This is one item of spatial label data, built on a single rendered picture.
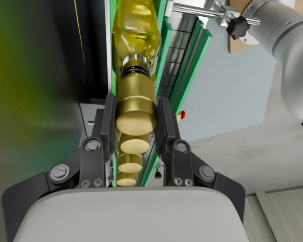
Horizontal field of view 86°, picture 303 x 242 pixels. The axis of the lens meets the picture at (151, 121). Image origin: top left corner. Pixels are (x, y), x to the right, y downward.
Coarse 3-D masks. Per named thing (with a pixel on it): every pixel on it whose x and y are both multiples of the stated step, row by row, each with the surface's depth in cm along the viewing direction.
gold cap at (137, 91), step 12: (120, 84) 14; (132, 84) 13; (144, 84) 14; (120, 96) 13; (132, 96) 12; (144, 96) 13; (120, 108) 12; (132, 108) 12; (144, 108) 12; (120, 120) 12; (132, 120) 12; (144, 120) 12; (156, 120) 13; (132, 132) 14; (144, 132) 14
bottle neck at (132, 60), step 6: (126, 60) 17; (132, 60) 16; (138, 60) 16; (144, 60) 17; (126, 66) 16; (132, 66) 15; (138, 66) 15; (144, 66) 16; (126, 72) 15; (132, 72) 15; (138, 72) 15; (144, 72) 15; (150, 78) 16
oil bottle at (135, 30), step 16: (128, 0) 23; (144, 0) 25; (128, 16) 19; (144, 16) 20; (112, 32) 17; (128, 32) 17; (144, 32) 17; (160, 32) 19; (112, 48) 18; (128, 48) 17; (144, 48) 17; (160, 48) 18; (112, 64) 19
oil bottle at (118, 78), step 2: (116, 76) 22; (118, 76) 22; (154, 76) 23; (116, 78) 22; (118, 78) 21; (120, 78) 21; (152, 78) 22; (154, 78) 22; (116, 80) 22; (118, 80) 21; (152, 80) 22; (154, 80) 22; (116, 82) 22; (118, 82) 21; (154, 82) 22; (116, 84) 22; (154, 84) 22; (116, 86) 22; (116, 88) 22; (116, 90) 22; (116, 92) 23; (116, 94) 23; (116, 96) 23
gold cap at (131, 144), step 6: (120, 138) 18; (126, 138) 17; (132, 138) 17; (138, 138) 17; (144, 138) 17; (120, 144) 18; (126, 144) 17; (132, 144) 17; (138, 144) 18; (144, 144) 18; (150, 144) 18; (126, 150) 18; (132, 150) 18; (138, 150) 19; (144, 150) 19
